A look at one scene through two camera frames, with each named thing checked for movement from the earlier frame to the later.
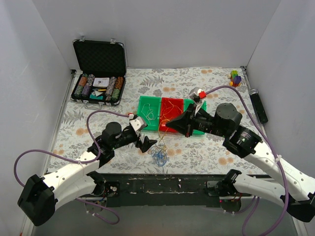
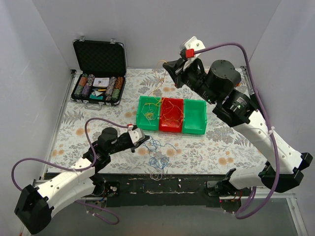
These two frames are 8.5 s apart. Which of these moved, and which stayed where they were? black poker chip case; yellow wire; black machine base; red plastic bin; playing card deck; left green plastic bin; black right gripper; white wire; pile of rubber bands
Moved: pile of rubber bands; black right gripper; yellow wire
Stayed: left green plastic bin; red plastic bin; black machine base; black poker chip case; playing card deck; white wire
